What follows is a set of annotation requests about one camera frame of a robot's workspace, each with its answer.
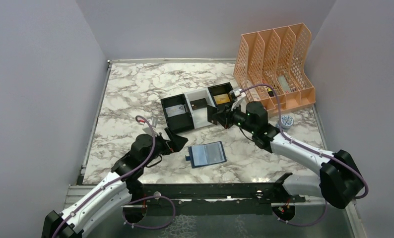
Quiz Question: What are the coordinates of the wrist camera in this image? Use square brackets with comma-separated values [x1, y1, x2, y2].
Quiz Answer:
[142, 117, 158, 135]
[229, 88, 246, 111]

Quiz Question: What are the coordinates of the silver credit card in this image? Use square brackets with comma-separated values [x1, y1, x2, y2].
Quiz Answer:
[165, 104, 187, 118]

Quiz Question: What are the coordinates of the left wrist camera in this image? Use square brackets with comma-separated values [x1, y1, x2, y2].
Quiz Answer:
[142, 117, 158, 135]

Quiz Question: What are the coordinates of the orange plastic file organizer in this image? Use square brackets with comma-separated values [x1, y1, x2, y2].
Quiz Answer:
[233, 23, 316, 117]

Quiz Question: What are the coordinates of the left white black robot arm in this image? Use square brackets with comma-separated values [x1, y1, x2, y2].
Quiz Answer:
[42, 128, 188, 238]

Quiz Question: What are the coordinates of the yellow black item in organizer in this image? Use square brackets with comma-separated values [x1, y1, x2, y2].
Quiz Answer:
[267, 88, 274, 97]

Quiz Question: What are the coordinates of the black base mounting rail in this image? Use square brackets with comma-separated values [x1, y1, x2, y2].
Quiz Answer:
[122, 180, 306, 203]

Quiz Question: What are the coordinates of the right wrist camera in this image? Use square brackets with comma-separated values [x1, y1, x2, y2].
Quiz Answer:
[229, 88, 246, 111]

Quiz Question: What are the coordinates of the black credit card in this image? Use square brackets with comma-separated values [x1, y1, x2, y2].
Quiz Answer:
[190, 98, 207, 111]
[207, 112, 218, 125]

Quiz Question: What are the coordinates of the gold credit card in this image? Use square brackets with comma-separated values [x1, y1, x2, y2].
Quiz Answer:
[213, 94, 230, 105]

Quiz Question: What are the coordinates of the purple cable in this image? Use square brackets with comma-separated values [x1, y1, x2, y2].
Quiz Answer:
[51, 116, 177, 238]
[240, 84, 369, 227]

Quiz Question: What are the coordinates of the black white three-compartment tray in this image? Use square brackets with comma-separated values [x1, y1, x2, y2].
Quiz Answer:
[161, 83, 233, 133]

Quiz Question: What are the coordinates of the small white blue jar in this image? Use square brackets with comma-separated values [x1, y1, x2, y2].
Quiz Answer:
[277, 115, 294, 130]

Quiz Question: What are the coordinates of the grey box in organizer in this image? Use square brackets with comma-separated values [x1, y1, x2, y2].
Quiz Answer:
[277, 75, 292, 94]

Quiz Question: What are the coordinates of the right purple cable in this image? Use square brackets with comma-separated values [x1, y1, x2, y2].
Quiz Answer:
[240, 84, 369, 227]

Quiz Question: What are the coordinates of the navy blue card holder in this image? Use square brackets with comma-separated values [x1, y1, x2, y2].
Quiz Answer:
[185, 141, 227, 168]

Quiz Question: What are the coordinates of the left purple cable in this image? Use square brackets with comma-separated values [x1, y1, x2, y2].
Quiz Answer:
[51, 116, 177, 238]

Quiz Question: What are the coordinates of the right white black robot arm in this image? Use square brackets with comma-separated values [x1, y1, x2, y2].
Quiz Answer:
[207, 102, 367, 209]

